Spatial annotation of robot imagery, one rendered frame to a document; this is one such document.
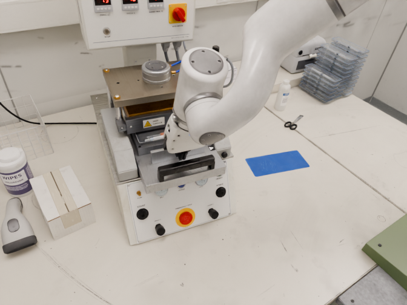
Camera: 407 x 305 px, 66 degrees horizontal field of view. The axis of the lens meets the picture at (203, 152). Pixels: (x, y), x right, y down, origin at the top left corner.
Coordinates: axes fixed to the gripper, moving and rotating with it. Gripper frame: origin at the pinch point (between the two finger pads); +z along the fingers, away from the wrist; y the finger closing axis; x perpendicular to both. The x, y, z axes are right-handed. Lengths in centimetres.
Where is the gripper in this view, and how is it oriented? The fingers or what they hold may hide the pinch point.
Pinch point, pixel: (181, 151)
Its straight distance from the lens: 81.2
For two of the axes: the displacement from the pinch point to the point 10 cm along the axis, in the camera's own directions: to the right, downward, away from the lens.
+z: -1.9, 4.9, 8.5
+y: 9.2, -2.1, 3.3
